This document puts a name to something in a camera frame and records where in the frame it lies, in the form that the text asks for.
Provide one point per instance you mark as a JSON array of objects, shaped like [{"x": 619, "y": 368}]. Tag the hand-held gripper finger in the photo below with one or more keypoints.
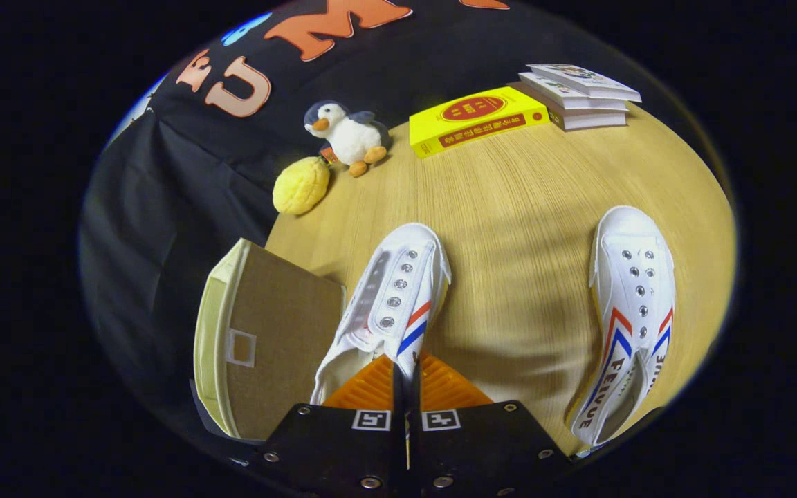
[
  {"x": 398, "y": 422},
  {"x": 416, "y": 422}
]

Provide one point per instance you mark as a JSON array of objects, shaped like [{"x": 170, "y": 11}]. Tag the white striped canvas shoe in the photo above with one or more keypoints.
[
  {"x": 398, "y": 277},
  {"x": 630, "y": 277}
]

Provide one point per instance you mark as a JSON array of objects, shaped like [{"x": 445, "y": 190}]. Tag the brown fabric storage box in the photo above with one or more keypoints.
[{"x": 281, "y": 325}]

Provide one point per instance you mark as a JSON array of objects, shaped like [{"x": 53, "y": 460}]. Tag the yellow textured plush toy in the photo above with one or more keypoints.
[{"x": 300, "y": 187}]

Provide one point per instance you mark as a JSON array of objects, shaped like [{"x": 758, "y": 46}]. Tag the penguin plush toy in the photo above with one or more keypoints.
[{"x": 353, "y": 138}]

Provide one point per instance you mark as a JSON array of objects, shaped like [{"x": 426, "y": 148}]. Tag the yellow book with red label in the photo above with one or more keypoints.
[{"x": 474, "y": 121}]

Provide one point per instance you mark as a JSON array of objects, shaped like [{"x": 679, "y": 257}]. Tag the white illustrated cover book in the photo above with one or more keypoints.
[
  {"x": 551, "y": 88},
  {"x": 578, "y": 75}
]

